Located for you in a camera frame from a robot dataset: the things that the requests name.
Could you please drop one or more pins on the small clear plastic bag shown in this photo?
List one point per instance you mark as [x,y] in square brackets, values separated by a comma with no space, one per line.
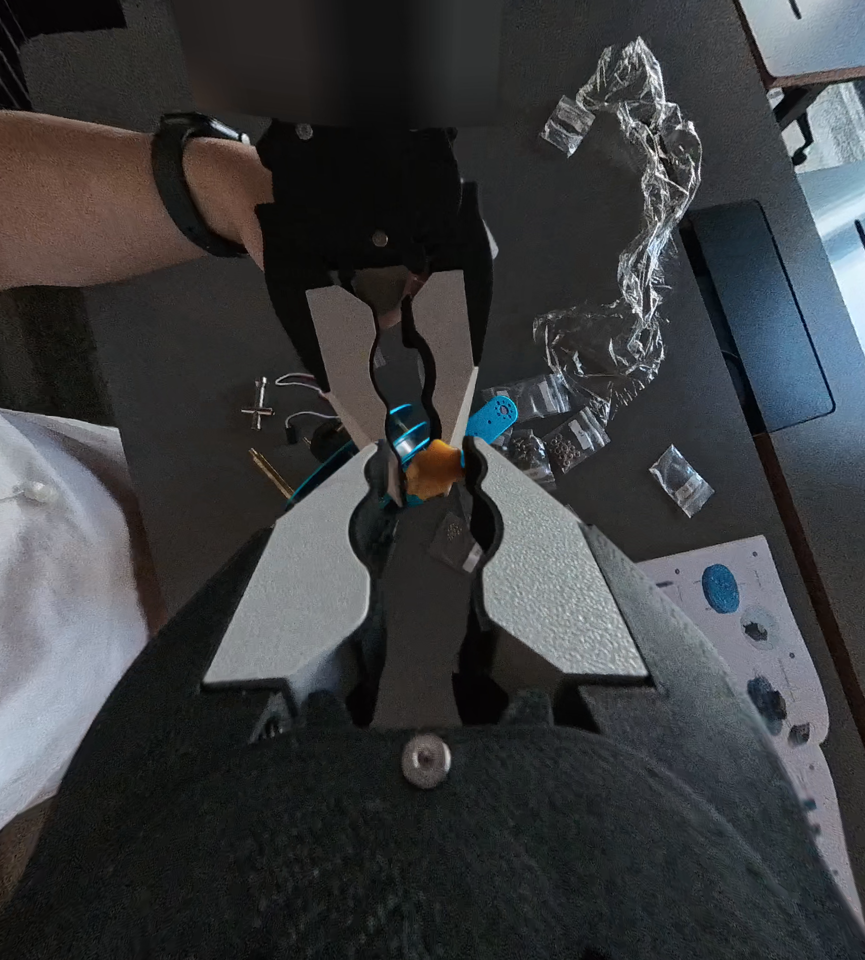
[681,480]
[566,124]
[541,396]

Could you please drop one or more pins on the person's left forearm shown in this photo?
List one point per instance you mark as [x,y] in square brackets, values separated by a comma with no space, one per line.
[65,202]

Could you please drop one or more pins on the metal cross wrench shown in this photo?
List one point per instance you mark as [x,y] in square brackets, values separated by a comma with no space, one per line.
[261,409]

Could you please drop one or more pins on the grey desk wooden edge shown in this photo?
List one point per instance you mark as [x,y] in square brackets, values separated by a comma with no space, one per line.
[837,37]

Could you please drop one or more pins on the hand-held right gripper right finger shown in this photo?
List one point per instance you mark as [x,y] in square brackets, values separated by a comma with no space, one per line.
[552,600]

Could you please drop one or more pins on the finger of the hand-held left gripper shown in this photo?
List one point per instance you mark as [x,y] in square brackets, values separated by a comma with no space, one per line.
[447,337]
[342,345]

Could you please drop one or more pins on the pale teal desk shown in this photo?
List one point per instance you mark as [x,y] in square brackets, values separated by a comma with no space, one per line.
[852,225]

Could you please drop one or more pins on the person's white shirt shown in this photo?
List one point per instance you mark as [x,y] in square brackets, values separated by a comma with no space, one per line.
[27,600]

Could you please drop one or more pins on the blue perforated metal bracket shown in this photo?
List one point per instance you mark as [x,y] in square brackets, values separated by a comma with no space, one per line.
[494,424]

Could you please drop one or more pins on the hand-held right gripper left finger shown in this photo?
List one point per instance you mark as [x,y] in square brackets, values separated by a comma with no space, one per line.
[297,600]

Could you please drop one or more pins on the printed instruction sheet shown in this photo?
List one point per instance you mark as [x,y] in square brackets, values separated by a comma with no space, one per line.
[792,652]

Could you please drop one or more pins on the clear bag of screws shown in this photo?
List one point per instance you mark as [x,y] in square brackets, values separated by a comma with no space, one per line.
[530,457]

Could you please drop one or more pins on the blue metal toy robot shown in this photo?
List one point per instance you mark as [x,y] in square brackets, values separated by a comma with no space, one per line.
[451,536]

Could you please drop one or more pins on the person's left hand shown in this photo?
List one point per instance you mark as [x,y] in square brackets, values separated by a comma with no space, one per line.
[230,187]

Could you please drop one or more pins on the small black round part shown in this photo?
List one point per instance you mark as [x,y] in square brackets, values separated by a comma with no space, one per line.
[331,441]

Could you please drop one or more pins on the crumpled clear plastic wrap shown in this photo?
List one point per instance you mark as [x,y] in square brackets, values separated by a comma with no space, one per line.
[650,247]

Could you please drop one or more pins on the dark grey desk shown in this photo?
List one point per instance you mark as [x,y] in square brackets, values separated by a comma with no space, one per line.
[177,360]

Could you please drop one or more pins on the black wristband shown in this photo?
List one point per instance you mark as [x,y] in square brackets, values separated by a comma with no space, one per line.
[177,187]

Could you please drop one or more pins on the clear bag of dark nuts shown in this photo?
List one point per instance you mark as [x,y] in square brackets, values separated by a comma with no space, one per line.
[575,442]

